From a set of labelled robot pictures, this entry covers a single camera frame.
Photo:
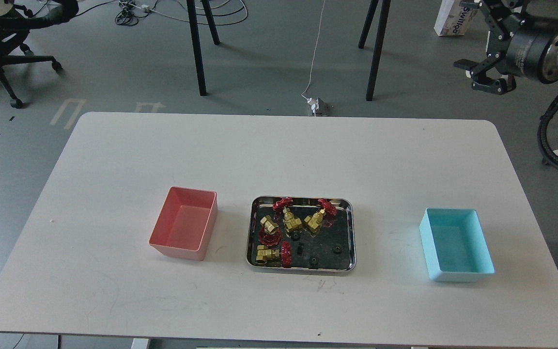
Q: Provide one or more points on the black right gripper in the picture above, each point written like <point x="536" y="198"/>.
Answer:
<point x="503" y="18"/>

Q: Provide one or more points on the shiny metal tray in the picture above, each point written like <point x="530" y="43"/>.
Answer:
<point x="317" y="255"/>

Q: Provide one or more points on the brass valve red handle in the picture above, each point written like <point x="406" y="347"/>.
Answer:
<point x="292" y="223"/>
<point x="314" y="223"/>
<point x="283" y="255"/>
<point x="270" y="234"/>

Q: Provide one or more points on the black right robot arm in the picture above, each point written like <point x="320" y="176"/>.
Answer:
<point x="518" y="45"/>

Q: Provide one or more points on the white cardboard box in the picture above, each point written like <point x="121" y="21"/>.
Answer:
<point x="453" y="20"/>

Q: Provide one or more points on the light blue plastic box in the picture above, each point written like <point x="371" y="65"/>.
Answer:
<point x="454" y="245"/>

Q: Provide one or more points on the pink plastic box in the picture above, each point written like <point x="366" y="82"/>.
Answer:
<point x="185" y="223"/>

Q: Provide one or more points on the black table leg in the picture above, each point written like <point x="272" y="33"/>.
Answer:
<point x="378" y="45"/>
<point x="210" y="22"/>
<point x="197" y="53"/>
<point x="367" y="23"/>

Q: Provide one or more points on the white power plug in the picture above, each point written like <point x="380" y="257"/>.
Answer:
<point x="317" y="107"/>

